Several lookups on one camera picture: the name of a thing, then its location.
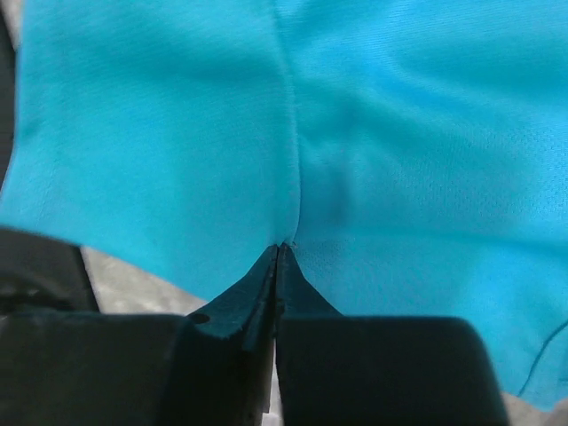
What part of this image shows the teal t shirt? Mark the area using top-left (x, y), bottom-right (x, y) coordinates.
top-left (0, 0), bottom-right (568, 412)

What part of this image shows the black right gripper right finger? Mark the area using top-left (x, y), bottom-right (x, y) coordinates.
top-left (275, 245), bottom-right (509, 425)

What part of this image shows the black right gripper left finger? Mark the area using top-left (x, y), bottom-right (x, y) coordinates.
top-left (1, 246), bottom-right (278, 425)

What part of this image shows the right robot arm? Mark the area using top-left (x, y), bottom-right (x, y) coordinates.
top-left (1, 1), bottom-right (508, 425)

